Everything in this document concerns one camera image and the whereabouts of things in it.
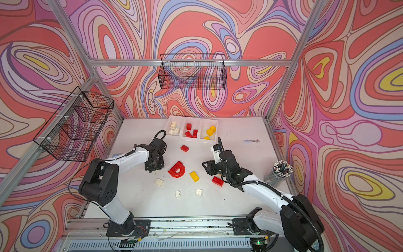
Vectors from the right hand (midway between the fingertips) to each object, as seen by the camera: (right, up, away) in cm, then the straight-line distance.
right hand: (207, 167), depth 83 cm
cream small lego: (-25, +19, +26) cm, 41 cm away
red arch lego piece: (-17, -1, +10) cm, 20 cm away
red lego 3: (+6, -9, +5) cm, 12 cm away
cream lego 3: (-5, -14, +1) cm, 15 cm away
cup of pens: (+36, 0, -7) cm, 37 cm away
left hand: (-28, -3, +10) cm, 29 cm away
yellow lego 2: (+2, +19, +25) cm, 31 cm away
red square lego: (-12, +23, +28) cm, 38 cm away
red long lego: (-8, +19, +25) cm, 32 cm away
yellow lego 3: (-7, -7, +6) cm, 11 cm away
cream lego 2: (-27, -10, +5) cm, 29 cm away
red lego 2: (-12, +17, +25) cm, 33 cm away
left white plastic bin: (-19, +28, +30) cm, 45 cm away
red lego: (-14, +8, +19) cm, 25 cm away
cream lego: (-21, +20, +27) cm, 40 cm away
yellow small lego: (0, +15, +24) cm, 28 cm away
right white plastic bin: (0, +25, +31) cm, 40 cm away
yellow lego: (+5, +21, +25) cm, 33 cm away
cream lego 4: (-16, -15, 0) cm, 22 cm away
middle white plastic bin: (-10, +20, +28) cm, 36 cm away
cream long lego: (-24, +24, +31) cm, 46 cm away
